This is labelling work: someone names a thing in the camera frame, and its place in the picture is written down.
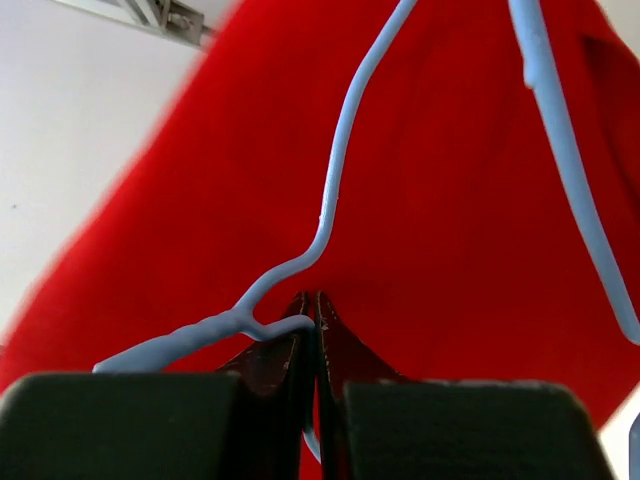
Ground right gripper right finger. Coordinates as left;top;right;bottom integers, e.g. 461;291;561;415
314;292;613;479

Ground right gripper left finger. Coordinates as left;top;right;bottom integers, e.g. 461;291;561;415
0;290;310;480

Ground blue wire hanger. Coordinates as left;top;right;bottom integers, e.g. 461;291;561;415
92;0;640;464

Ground red trousers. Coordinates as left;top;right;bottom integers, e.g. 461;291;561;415
1;1;639;426

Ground left aluminium frame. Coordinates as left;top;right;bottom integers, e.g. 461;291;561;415
57;0;218;48

